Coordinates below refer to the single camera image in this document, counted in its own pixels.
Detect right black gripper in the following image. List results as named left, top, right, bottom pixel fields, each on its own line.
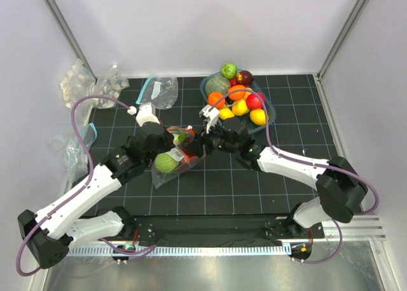
left=185, top=119, right=239, bottom=158

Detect large green cabbage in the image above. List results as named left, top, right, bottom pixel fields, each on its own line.
left=154, top=153, right=178, bottom=173

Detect orange fruit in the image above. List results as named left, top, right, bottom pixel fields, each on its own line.
left=228, top=85, right=245, bottom=102
left=207, top=91, right=226, bottom=109

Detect dark red apple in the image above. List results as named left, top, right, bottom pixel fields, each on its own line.
left=181, top=142, right=196, bottom=158

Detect clear bag with orange zipper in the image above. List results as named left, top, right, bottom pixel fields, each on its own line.
left=151, top=125, right=203, bottom=189

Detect teal fruit bowl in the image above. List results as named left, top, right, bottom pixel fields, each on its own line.
left=199, top=72, right=277, bottom=135

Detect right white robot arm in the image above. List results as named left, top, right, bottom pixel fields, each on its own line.
left=187, top=118, right=368, bottom=238

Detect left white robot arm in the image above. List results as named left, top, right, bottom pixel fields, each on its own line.
left=17, top=122, right=174, bottom=269

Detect crumpled clear bag blue zipper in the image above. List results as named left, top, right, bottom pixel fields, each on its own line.
left=49, top=123, right=98, bottom=183

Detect clear bag with blue zipper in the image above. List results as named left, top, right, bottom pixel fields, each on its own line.
left=135, top=75, right=179, bottom=110

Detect bag of white pieces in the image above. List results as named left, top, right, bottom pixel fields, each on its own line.
left=93, top=65, right=130, bottom=100
left=60, top=59, right=95, bottom=126

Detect yellow fruit centre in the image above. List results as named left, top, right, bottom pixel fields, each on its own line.
left=231, top=99, right=250, bottom=116

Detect yellow fruit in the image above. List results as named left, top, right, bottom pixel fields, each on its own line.
left=244, top=88, right=252, bottom=99
left=231, top=99, right=250, bottom=116

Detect yellow lemon front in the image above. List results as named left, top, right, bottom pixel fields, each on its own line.
left=249, top=109, right=266, bottom=126

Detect black grid mat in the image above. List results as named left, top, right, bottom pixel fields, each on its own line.
left=85, top=74, right=338, bottom=217

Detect grey green melon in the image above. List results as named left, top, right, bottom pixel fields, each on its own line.
left=204, top=75, right=231, bottom=96

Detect dark red plum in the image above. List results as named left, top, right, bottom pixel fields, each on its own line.
left=235, top=70, right=254, bottom=86

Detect small green cabbage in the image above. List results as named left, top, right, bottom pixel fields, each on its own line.
left=221, top=63, right=238, bottom=79

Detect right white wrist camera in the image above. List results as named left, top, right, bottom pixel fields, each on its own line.
left=199, top=105, right=219, bottom=134

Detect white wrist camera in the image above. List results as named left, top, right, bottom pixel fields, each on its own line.
left=199, top=105, right=219, bottom=134
left=135, top=102, right=160, bottom=127

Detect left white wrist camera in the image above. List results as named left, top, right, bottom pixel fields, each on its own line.
left=135, top=102, right=160, bottom=127

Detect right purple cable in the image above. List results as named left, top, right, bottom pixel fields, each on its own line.
left=210, top=86, right=380, bottom=263

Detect purple cable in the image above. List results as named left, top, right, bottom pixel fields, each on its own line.
left=15, top=95, right=137, bottom=277
left=210, top=86, right=380, bottom=263

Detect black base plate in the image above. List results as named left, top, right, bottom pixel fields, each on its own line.
left=125, top=214, right=324, bottom=248

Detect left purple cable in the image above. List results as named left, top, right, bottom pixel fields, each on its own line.
left=15, top=95, right=137, bottom=277

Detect aluminium cable rail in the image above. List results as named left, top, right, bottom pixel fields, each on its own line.
left=67, top=243, right=291, bottom=258

